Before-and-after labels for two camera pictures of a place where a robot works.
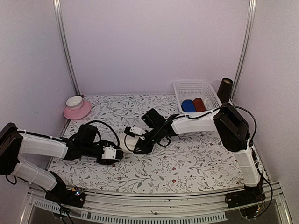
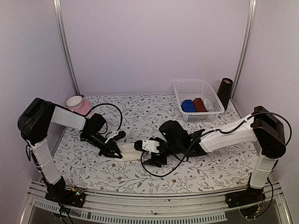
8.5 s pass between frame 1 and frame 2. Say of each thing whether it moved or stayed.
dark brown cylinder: stayed
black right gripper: moved
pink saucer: stayed
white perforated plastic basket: stayed
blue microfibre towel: stayed
